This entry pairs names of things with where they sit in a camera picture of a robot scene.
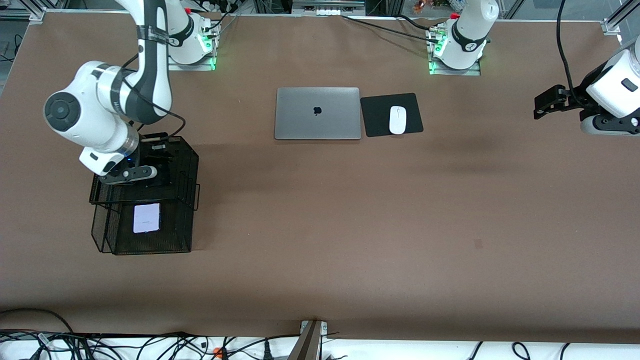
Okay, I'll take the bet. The silver closed laptop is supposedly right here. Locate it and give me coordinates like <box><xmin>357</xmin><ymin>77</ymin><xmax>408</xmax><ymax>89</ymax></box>
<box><xmin>274</xmin><ymin>87</ymin><xmax>362</xmax><ymax>141</ymax></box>

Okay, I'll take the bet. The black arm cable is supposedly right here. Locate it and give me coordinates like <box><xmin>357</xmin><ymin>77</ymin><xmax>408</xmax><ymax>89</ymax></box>
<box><xmin>119</xmin><ymin>52</ymin><xmax>187</xmax><ymax>142</ymax></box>
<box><xmin>556</xmin><ymin>0</ymin><xmax>590</xmax><ymax>110</ymax></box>

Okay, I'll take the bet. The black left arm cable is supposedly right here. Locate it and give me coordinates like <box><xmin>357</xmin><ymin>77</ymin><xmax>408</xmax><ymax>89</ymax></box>
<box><xmin>556</xmin><ymin>0</ymin><xmax>590</xmax><ymax>110</ymax></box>

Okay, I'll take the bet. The white computer mouse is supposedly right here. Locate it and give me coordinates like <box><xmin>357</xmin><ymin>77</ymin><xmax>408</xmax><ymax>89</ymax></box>
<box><xmin>389</xmin><ymin>105</ymin><xmax>408</xmax><ymax>135</ymax></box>

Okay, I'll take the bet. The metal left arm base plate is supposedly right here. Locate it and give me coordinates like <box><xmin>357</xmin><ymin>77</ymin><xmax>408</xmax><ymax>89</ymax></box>
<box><xmin>427</xmin><ymin>27</ymin><xmax>482</xmax><ymax>77</ymax></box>

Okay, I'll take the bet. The black table cable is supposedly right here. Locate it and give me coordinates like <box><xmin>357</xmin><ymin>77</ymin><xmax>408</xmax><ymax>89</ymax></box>
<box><xmin>341</xmin><ymin>15</ymin><xmax>441</xmax><ymax>44</ymax></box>

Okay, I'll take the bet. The black mesh two-tier tray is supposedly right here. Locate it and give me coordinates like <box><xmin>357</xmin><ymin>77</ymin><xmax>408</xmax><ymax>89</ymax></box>
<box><xmin>88</xmin><ymin>135</ymin><xmax>201</xmax><ymax>256</ymax></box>

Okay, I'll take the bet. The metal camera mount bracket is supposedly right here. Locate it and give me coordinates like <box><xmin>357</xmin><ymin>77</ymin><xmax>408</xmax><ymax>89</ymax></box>
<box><xmin>287</xmin><ymin>320</ymin><xmax>329</xmax><ymax>360</ymax></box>

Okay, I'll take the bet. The white power strip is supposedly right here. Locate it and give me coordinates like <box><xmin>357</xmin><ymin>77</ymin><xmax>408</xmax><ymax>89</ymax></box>
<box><xmin>292</xmin><ymin>0</ymin><xmax>366</xmax><ymax>16</ymax></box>

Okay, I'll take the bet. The lavender flip phone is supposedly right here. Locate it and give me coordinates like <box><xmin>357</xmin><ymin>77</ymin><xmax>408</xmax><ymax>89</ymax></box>
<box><xmin>132</xmin><ymin>202</ymin><xmax>162</xmax><ymax>235</ymax></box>

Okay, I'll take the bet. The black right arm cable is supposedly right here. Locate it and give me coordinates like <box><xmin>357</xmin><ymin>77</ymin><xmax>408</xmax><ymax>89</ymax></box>
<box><xmin>119</xmin><ymin>52</ymin><xmax>187</xmax><ymax>142</ymax></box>

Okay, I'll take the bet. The black mouse pad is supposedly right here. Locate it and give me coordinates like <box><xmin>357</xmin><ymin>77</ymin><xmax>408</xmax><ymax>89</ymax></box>
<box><xmin>360</xmin><ymin>92</ymin><xmax>424</xmax><ymax>138</ymax></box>

